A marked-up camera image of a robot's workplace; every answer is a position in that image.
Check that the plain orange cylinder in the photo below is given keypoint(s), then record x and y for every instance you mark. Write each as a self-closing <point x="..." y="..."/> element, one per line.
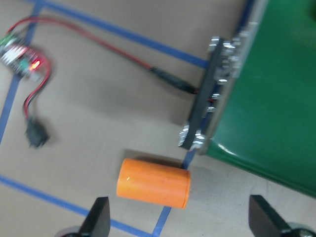
<point x="154" y="183"/>

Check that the green conveyor belt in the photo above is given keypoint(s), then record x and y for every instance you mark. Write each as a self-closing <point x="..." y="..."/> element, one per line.
<point x="256" y="107"/>

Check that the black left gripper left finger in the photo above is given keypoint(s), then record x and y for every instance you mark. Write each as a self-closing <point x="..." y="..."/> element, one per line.
<point x="96" y="224"/>

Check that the black cable plug connector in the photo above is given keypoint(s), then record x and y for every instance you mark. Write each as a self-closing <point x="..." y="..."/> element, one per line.
<point x="36" y="133"/>

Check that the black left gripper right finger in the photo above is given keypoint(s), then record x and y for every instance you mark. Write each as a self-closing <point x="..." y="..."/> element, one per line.
<point x="264" y="221"/>

